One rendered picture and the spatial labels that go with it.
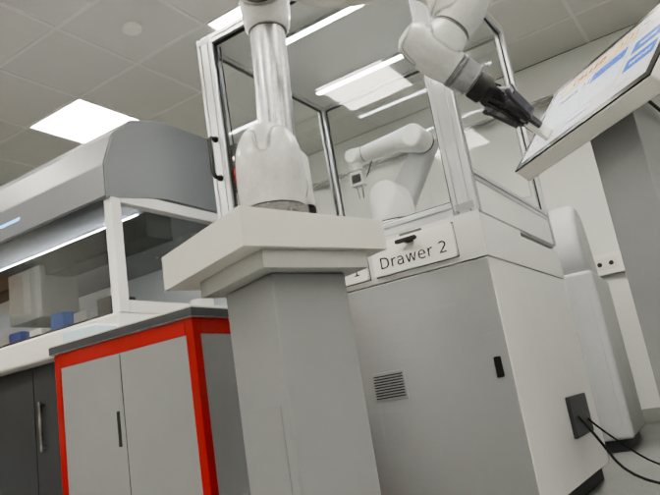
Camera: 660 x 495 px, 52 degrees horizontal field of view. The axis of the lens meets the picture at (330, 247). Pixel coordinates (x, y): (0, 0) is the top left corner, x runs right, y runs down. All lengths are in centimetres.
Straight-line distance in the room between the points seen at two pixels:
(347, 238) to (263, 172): 24
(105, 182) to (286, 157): 133
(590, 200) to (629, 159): 363
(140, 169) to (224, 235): 156
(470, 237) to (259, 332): 88
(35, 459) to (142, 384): 119
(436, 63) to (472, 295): 73
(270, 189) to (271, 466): 59
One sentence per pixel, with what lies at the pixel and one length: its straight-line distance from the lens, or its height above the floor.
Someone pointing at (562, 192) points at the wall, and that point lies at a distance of 539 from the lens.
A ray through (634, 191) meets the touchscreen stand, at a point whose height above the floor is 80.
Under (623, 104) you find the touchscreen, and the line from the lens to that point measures 158.
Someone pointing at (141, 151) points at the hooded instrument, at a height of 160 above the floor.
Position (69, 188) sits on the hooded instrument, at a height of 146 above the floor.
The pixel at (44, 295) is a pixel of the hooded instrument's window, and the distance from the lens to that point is 300.
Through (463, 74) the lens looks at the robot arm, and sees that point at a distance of 172.
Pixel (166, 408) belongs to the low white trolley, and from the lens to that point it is 195.
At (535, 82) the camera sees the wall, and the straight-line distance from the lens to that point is 568.
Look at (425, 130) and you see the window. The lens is 225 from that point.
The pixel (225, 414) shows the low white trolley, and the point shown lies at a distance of 192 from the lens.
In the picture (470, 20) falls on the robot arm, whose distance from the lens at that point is 177.
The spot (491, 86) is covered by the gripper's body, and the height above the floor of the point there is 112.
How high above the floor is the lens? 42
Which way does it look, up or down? 14 degrees up
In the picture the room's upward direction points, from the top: 9 degrees counter-clockwise
